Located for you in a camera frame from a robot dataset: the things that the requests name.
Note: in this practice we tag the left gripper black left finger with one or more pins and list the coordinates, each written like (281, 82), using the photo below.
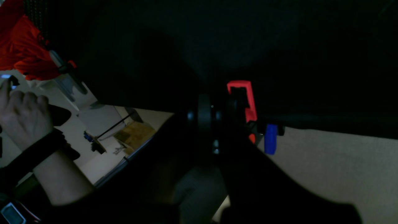
(153, 202)

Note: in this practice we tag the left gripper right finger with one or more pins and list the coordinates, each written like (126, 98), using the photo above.
(259, 191)

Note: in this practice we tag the person's forearm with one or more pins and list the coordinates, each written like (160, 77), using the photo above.
(62, 180)

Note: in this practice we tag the person's bare hand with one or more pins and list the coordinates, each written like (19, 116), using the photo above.
(25, 117)

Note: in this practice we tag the blue tube right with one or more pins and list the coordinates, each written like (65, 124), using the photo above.
(270, 139)

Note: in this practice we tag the smartwatch on wrist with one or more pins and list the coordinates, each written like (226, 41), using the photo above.
(14, 212)

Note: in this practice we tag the black table cloth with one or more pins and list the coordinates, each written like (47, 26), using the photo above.
(314, 64)

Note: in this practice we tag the red cloth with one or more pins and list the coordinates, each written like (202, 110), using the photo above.
(25, 40)

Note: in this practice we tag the orange black bracket right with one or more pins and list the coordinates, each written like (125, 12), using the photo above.
(243, 92)

